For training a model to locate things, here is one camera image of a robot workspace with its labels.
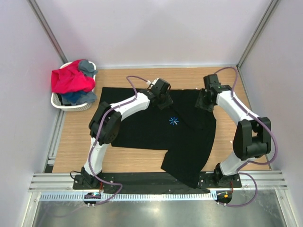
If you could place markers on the grey blue t shirt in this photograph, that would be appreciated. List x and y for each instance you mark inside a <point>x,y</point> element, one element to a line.
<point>87,68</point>

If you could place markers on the red t shirt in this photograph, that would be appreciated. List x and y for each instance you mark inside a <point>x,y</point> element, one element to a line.
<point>70,79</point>

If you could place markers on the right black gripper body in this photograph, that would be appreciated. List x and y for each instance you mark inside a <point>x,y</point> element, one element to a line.
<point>202,102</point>

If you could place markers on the dark blue t shirt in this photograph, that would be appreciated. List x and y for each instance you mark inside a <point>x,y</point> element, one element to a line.
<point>78,98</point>

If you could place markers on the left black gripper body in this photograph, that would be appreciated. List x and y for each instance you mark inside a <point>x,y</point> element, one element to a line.
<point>164,100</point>

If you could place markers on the black t shirt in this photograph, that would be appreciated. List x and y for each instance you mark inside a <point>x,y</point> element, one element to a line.
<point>186,133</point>

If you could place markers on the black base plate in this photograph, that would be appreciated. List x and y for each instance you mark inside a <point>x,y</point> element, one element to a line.
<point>152,183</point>

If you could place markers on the white slotted cable duct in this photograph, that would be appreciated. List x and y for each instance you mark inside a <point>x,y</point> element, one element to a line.
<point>94,196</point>

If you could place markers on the aluminium frame rail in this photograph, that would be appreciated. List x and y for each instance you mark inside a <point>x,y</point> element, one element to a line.
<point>62,182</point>

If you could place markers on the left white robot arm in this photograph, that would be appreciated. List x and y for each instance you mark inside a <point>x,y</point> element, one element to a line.
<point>105,124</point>

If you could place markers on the white laundry basket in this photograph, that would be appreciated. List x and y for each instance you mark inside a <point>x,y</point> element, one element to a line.
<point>72,108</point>

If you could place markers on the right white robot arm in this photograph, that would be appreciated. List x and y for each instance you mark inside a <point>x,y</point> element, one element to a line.
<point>252,138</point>

